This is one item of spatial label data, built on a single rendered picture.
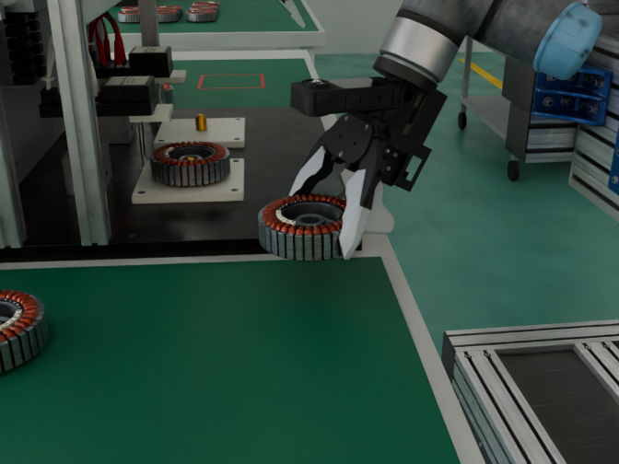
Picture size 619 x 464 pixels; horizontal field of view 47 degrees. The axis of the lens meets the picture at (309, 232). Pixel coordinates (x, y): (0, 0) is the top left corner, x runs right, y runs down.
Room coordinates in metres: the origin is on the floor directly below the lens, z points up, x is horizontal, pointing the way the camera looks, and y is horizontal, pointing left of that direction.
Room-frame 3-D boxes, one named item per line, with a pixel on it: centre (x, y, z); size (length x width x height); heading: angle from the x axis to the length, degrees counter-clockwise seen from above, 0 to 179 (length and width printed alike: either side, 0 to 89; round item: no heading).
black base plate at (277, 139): (1.09, 0.19, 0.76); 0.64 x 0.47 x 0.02; 4
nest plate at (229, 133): (1.22, 0.19, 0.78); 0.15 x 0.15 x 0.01; 4
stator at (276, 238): (0.71, 0.00, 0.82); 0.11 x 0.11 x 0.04
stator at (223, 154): (0.98, 0.17, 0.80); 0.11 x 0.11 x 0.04
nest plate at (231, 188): (0.98, 0.17, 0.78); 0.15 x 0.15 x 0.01; 4
